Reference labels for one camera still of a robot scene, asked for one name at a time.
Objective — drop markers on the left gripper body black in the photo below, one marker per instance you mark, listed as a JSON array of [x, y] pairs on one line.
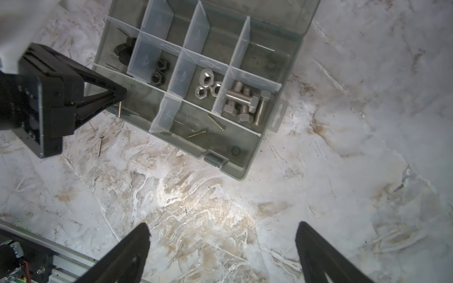
[[51, 86]]

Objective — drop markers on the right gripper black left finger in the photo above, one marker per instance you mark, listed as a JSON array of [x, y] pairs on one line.
[[125, 263]]

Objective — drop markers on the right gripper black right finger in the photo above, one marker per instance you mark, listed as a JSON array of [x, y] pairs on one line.
[[320, 261]]

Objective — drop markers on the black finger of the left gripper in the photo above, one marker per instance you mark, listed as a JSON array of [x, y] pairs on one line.
[[87, 107]]

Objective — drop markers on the grey plastic compartment organizer box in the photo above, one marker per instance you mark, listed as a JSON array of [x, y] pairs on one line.
[[254, 42]]

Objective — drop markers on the silver hex bolt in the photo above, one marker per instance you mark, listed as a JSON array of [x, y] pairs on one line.
[[265, 96], [236, 109]]

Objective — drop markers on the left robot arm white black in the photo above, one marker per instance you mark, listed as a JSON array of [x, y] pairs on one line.
[[20, 21]]

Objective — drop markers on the brass screw pair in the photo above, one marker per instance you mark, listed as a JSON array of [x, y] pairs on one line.
[[100, 146]]

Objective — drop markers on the black hex nut large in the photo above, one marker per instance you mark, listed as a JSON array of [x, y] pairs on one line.
[[124, 51]]

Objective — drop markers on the black hex nut medium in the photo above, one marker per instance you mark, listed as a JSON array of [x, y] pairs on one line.
[[157, 79]]

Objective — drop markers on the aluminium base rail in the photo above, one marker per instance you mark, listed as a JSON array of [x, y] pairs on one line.
[[29, 258]]

